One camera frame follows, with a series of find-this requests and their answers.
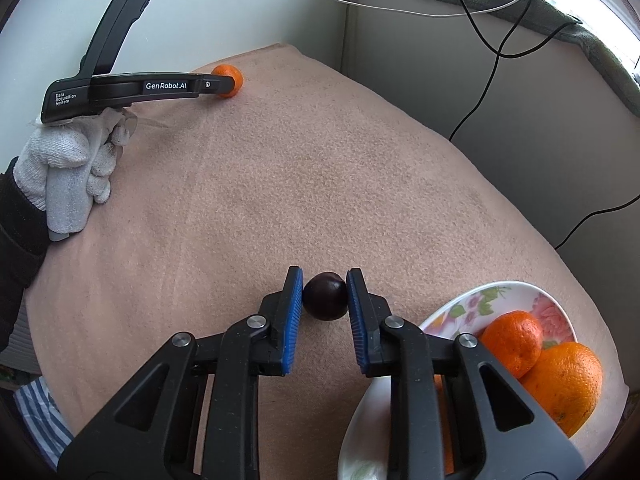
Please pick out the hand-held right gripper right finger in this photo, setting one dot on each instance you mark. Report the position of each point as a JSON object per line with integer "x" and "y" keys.
{"x": 356, "y": 330}

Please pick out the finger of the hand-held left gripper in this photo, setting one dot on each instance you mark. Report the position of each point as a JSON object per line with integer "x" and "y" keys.
{"x": 215, "y": 85}

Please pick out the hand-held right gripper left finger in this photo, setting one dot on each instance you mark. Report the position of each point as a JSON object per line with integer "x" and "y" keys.
{"x": 292, "y": 330}

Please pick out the small tangerine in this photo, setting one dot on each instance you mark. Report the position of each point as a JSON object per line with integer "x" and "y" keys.
{"x": 227, "y": 71}
{"x": 512, "y": 342}

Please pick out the dark plum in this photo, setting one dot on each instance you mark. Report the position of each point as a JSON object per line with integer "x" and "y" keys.
{"x": 325, "y": 296}

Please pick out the white floral plate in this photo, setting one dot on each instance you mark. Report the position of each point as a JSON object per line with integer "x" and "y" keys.
{"x": 465, "y": 310}

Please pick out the person's left forearm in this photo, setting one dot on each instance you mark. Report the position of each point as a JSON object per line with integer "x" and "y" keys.
{"x": 20, "y": 240}

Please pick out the person's left hand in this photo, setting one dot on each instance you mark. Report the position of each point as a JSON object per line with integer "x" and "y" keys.
{"x": 60, "y": 145}

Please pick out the striped cloth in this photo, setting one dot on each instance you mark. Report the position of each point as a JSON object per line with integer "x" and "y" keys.
{"x": 42, "y": 420}

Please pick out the grey-green cloth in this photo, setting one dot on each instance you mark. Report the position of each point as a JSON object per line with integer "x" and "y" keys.
{"x": 550, "y": 5}

